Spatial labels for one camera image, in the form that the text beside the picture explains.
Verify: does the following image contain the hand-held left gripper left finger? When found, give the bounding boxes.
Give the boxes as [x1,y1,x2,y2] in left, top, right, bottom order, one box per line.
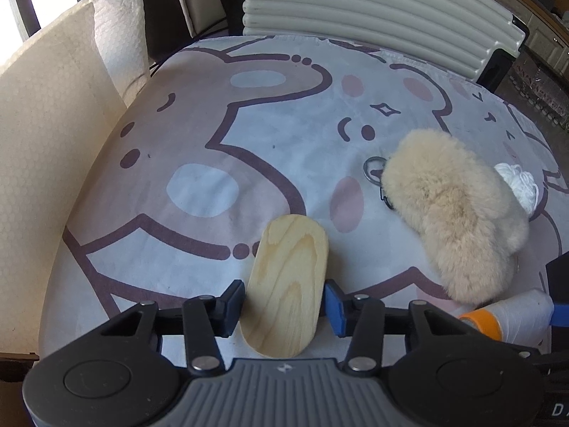
[95,279,246,374]

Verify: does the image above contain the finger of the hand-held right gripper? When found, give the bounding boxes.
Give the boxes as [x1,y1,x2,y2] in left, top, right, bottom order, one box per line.
[546,255,569,327]

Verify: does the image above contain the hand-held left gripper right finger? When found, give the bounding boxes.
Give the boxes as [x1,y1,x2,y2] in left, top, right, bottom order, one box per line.
[324,279,480,372]

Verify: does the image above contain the white bag roll orange cap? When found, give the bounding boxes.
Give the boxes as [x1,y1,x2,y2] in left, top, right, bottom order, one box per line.
[460,289,554,345]

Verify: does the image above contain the oval wooden block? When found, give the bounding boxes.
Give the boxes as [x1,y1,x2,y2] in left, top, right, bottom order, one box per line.
[239,214,330,359]

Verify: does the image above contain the white yarn pompom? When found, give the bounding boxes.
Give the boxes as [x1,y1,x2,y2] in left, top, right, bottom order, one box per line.
[494,162,541,214]

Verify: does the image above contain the beige fluffy plush keychain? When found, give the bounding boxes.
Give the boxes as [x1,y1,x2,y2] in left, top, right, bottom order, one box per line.
[362,129,531,307]

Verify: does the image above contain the bear printed blanket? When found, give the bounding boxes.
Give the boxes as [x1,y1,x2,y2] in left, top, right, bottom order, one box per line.
[38,33,569,361]

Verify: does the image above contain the shrink-wrapped bottle pack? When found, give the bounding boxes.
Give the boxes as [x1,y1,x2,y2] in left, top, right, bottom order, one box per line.
[507,49,569,130]

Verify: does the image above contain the white paper towel sheet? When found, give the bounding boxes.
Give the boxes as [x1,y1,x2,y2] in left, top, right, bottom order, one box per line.
[0,2,129,359]

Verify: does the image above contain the cream kitchen cabinets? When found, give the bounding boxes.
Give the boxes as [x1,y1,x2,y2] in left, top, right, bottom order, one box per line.
[525,0,569,67]

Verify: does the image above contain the white bubble wrap sheet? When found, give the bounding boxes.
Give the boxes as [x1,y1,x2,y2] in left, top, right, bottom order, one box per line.
[86,0,152,107]

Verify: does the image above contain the cream ribbed suitcase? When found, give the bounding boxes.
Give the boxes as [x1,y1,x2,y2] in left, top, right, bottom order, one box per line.
[204,0,531,94]

